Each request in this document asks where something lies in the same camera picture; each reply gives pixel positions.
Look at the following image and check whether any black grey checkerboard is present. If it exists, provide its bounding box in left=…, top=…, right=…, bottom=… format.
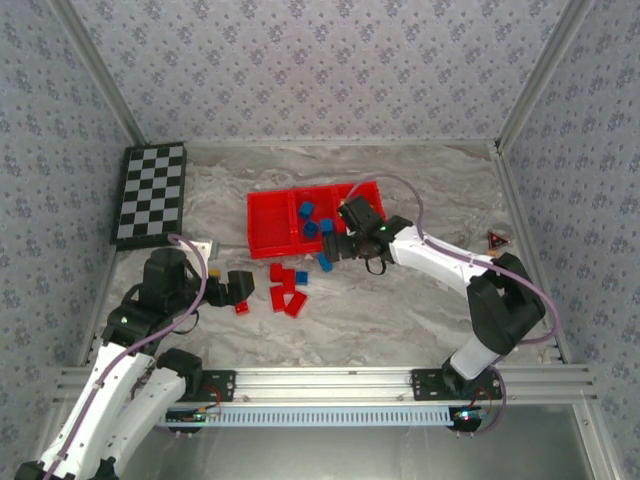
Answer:
left=109, top=142, right=189, bottom=251

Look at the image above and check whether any wide aluminium base rail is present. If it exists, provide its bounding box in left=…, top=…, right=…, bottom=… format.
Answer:
left=54, top=366, right=600, bottom=406

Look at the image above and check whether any grey metal sheet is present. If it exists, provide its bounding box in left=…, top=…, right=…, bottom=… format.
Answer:
left=119, top=424, right=616, bottom=480

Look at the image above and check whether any small circuit board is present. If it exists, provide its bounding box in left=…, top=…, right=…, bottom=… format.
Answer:
left=449, top=405, right=489, bottom=430
left=166, top=407, right=222, bottom=426

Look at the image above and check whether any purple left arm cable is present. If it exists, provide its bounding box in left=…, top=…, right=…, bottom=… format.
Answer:
left=49, top=233, right=209, bottom=471

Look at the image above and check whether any aluminium frame post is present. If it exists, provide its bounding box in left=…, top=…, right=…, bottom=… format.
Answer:
left=49, top=0, right=149, bottom=146
left=497, top=0, right=599, bottom=151

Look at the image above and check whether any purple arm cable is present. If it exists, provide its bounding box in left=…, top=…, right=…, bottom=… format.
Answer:
left=49, top=233, right=209, bottom=471
left=344, top=172, right=561, bottom=439

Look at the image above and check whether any aluminium table edge rail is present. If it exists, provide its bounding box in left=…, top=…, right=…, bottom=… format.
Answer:
left=489, top=142, right=574, bottom=366

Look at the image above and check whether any slotted white cable duct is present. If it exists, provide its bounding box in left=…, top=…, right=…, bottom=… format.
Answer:
left=154, top=404, right=484, bottom=429

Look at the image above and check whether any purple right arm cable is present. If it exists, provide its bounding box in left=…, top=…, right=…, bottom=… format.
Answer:
left=344, top=172, right=561, bottom=439

